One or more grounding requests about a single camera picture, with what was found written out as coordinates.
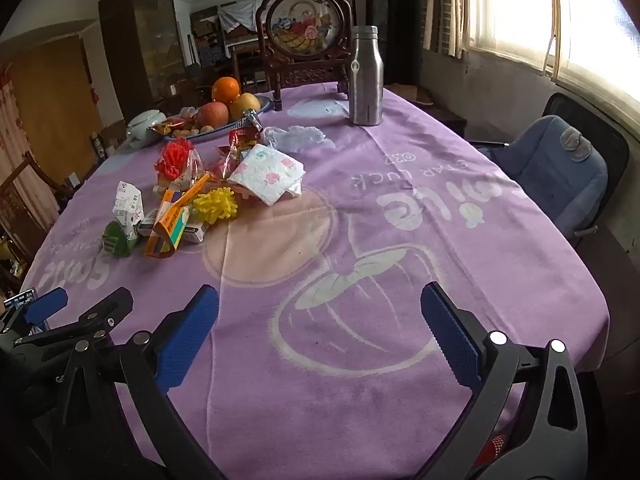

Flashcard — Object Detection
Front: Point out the green white milk carton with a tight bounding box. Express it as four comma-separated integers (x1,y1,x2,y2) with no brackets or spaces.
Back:
102,181,144,257

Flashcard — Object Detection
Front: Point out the yellow foam fruit net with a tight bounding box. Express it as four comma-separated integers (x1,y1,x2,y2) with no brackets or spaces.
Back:
193,186,238,226

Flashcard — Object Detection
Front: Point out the red foam fruit net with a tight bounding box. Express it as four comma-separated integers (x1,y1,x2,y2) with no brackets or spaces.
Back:
154,138,193,181

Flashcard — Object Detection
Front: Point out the floral white tissue pack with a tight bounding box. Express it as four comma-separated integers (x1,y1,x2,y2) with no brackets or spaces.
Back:
228,144,306,206

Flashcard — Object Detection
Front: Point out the red snack bag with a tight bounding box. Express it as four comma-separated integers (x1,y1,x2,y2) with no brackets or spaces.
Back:
213,110,262,180

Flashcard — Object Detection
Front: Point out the purple printed tablecloth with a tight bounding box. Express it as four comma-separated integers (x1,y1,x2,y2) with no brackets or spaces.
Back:
25,84,608,479

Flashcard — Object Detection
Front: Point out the white ceramic lidded pot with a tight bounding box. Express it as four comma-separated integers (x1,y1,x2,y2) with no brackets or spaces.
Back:
127,110,166,150

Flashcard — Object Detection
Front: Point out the red snack packet on plate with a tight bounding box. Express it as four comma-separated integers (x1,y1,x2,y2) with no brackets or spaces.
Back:
150,117,189,136

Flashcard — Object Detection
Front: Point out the red apple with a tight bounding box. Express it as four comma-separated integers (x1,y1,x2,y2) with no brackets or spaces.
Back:
196,101,230,129

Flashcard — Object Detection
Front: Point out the clear crumpled plastic bag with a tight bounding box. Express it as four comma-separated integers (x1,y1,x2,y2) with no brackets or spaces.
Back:
260,126,335,154

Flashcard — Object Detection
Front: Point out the orange fruit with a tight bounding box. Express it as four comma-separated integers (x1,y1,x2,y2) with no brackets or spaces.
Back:
212,76,241,105

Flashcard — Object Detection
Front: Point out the yellow pear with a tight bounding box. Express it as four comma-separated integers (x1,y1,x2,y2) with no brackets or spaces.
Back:
228,92,262,122

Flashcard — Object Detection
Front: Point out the blue fruit plate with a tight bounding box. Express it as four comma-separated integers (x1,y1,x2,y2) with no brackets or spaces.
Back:
151,105,242,141

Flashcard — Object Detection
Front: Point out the dark wooden cabinet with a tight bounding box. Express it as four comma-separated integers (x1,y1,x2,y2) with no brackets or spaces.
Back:
99,0,186,120

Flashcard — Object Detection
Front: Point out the round embroidered wooden screen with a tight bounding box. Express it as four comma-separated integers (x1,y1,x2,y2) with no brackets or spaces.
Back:
255,0,352,112

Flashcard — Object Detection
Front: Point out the silver metal bottle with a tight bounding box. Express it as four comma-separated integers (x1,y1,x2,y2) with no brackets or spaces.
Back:
348,25,384,127

